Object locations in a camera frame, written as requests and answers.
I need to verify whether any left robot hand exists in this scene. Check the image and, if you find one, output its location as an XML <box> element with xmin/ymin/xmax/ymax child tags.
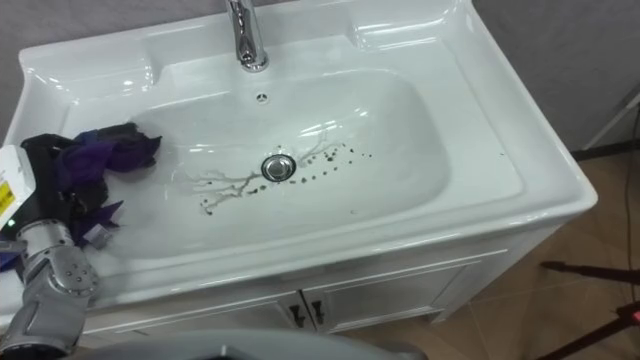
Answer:
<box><xmin>0</xmin><ymin>133</ymin><xmax>109</xmax><ymax>236</ymax></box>

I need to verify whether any purple cleaning cloth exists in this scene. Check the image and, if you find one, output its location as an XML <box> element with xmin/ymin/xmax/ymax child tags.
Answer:
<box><xmin>0</xmin><ymin>122</ymin><xmax>163</xmax><ymax>274</ymax></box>

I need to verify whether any chrome sink drain plug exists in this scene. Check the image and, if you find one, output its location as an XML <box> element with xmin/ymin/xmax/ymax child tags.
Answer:
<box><xmin>260</xmin><ymin>153</ymin><xmax>298</xmax><ymax>184</ymax></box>

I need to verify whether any chrome faucet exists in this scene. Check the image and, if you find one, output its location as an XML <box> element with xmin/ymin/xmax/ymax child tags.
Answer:
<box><xmin>224</xmin><ymin>0</ymin><xmax>270</xmax><ymax>74</ymax></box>

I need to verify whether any robot body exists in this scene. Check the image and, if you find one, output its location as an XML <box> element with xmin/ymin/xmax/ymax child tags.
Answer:
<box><xmin>64</xmin><ymin>328</ymin><xmax>430</xmax><ymax>360</ymax></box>

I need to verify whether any white sink vanity cabinet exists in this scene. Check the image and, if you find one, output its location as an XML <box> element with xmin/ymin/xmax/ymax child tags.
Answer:
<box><xmin>0</xmin><ymin>0</ymin><xmax>599</xmax><ymax>350</ymax></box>

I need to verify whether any white stand leg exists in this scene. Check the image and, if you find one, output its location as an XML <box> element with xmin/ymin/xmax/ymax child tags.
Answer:
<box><xmin>582</xmin><ymin>91</ymin><xmax>640</xmax><ymax>151</ymax></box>

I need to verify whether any black tripod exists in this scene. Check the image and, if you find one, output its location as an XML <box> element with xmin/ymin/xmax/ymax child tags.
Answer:
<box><xmin>534</xmin><ymin>259</ymin><xmax>640</xmax><ymax>360</ymax></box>

